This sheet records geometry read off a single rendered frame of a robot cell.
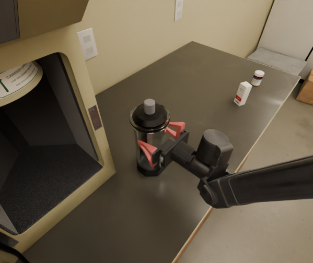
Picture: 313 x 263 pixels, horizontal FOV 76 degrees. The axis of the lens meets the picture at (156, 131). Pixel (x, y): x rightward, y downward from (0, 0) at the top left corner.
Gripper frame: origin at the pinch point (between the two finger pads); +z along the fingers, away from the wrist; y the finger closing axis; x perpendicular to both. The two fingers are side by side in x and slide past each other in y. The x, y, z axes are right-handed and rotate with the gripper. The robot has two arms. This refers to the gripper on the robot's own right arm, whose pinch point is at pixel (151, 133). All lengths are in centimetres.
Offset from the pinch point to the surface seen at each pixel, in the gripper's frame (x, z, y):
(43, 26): -32.4, 3.3, 16.8
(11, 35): -32.6, 3.0, 20.9
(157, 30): 1, 50, -60
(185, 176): 15.9, -11.5, -3.6
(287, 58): 78, 5, -258
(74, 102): -14.4, 10.1, 13.9
